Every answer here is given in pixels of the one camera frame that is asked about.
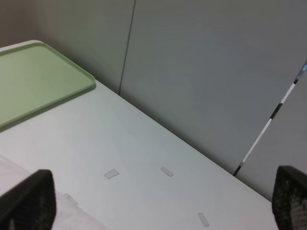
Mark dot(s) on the white short sleeve shirt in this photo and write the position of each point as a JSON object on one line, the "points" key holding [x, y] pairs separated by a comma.
{"points": [[67, 218]]}

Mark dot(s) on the clear tape strip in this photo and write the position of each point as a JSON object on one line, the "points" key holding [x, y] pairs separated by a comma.
{"points": [[70, 198], [203, 219], [111, 173], [166, 171]]}

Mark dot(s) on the green plastic tray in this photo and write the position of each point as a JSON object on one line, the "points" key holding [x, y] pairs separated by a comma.
{"points": [[34, 76]]}

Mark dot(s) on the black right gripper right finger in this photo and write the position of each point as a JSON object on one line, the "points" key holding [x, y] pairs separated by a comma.
{"points": [[289, 199]]}

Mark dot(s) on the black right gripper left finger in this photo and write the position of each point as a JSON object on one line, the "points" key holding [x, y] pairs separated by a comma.
{"points": [[31, 204]]}

